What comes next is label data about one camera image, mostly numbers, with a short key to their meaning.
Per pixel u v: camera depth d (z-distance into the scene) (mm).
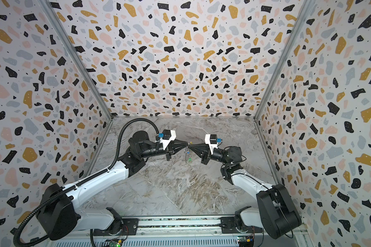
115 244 702
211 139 603
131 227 731
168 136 566
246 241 716
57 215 390
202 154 665
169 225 756
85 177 465
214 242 778
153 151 620
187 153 687
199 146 663
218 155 661
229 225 742
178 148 657
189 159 693
